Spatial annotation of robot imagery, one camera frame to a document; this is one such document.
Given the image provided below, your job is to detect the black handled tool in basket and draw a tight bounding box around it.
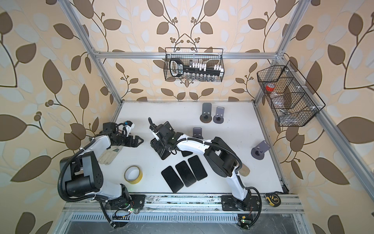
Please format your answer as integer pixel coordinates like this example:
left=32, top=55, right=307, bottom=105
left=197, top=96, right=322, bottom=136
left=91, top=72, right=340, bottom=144
left=169, top=58, right=225, bottom=78

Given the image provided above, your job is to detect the yellow black tape measure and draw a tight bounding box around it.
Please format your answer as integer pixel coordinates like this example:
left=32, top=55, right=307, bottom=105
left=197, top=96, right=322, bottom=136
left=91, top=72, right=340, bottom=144
left=265, top=193, right=281, bottom=207

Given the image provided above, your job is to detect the red cap plastic bottle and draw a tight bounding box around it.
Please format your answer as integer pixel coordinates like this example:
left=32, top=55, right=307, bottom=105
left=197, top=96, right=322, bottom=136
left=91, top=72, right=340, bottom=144
left=266, top=83, right=284, bottom=108

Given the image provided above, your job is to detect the brown cork oval pad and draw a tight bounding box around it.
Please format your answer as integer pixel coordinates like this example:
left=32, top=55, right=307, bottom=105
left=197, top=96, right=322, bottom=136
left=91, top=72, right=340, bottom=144
left=239, top=164, right=250, bottom=176

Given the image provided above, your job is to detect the back wire basket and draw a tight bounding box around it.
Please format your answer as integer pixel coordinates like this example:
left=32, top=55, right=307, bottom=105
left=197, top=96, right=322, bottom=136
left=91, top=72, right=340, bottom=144
left=164, top=46, right=225, bottom=82

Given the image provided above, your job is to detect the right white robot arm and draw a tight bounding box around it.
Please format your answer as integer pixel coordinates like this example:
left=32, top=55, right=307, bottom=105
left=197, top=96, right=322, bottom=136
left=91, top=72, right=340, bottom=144
left=148, top=118, right=262, bottom=214

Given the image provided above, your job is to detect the side wire basket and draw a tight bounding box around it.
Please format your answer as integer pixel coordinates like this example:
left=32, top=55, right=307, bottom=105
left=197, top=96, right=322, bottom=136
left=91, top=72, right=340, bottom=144
left=257, top=61, right=326, bottom=127

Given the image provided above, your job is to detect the black phone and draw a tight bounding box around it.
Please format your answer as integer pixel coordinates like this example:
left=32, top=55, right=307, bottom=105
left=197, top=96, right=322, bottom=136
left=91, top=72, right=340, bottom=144
left=154, top=142, right=171, bottom=160
left=188, top=155, right=207, bottom=181
left=181, top=151, right=193, bottom=157
left=161, top=166, right=184, bottom=193
left=175, top=161, right=197, bottom=187

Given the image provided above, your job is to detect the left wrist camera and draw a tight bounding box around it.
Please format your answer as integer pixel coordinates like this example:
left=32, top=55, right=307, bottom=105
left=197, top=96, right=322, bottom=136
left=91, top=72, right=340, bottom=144
left=103, top=121, right=135, bottom=137

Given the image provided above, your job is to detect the yellow tape roll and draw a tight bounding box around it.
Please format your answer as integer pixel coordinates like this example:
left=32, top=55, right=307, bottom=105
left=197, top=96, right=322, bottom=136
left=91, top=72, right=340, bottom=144
left=124, top=165, right=143, bottom=185

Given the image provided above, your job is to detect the phone stand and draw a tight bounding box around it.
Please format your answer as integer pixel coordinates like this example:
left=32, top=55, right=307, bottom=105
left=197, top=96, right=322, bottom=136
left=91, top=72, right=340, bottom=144
left=200, top=103, right=212, bottom=123
left=251, top=140, right=270, bottom=160
left=193, top=127, right=204, bottom=139

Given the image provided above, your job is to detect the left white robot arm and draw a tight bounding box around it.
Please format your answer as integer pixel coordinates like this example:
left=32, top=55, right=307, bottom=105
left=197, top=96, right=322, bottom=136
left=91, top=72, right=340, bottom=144
left=57, top=135, right=146, bottom=210

